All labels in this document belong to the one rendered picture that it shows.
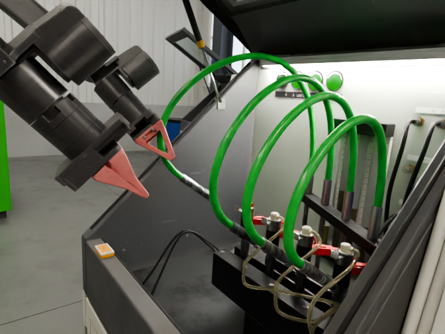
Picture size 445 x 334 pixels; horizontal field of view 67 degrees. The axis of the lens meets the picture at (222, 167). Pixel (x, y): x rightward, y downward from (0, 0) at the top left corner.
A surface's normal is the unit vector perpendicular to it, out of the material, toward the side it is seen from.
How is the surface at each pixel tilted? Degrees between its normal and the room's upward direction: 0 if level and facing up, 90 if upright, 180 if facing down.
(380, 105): 90
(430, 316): 76
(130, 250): 90
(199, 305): 0
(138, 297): 0
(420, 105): 90
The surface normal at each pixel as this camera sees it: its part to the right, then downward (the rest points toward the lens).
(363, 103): -0.80, 0.08
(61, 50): 0.13, 0.04
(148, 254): 0.59, 0.21
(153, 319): 0.06, -0.97
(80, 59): 0.56, 0.51
